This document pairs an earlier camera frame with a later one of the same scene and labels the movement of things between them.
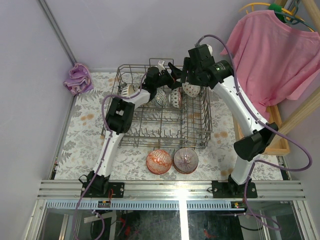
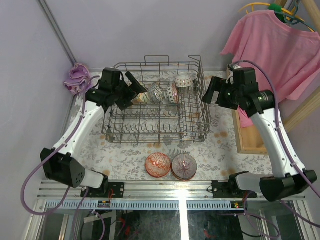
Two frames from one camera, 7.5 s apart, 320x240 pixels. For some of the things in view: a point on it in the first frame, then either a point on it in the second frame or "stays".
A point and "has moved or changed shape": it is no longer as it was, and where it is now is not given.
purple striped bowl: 185,160 has moved or changed shape
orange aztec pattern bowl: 159,162 has moved or changed shape
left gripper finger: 176,73 → 137,86
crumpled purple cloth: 80,81 stays
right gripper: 187,65 → 215,85
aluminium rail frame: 272,195 stays
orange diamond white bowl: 192,90 has moved or changed shape
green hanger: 276,7 stays
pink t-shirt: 274,60 stays
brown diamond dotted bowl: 175,97 has moved or changed shape
